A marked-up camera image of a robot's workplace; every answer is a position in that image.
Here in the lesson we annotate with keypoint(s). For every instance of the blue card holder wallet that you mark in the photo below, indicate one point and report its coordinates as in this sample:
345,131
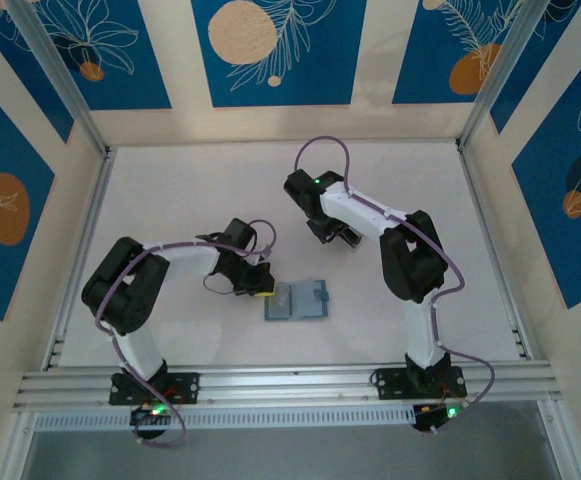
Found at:
305,302

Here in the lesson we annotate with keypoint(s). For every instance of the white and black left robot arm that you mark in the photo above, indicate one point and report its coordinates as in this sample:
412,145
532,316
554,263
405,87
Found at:
125,290

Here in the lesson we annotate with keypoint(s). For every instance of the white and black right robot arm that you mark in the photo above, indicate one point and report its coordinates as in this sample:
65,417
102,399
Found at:
412,260

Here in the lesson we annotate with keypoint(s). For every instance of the black controller board green LED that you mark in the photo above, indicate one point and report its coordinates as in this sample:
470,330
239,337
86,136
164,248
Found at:
427,417
145,416

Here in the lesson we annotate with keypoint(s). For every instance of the aluminium mounting rail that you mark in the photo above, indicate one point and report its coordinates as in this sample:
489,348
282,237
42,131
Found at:
295,382

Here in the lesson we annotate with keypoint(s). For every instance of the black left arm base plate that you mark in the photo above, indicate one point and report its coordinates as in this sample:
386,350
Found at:
185,387

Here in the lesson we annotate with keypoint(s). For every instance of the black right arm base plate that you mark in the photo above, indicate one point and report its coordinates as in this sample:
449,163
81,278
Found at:
395,382

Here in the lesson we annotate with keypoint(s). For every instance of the aluminium side rail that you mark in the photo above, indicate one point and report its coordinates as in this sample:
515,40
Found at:
84,240
492,250

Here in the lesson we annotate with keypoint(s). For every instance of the aluminium frame post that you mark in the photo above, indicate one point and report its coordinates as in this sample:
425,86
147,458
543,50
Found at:
498,75
62,75

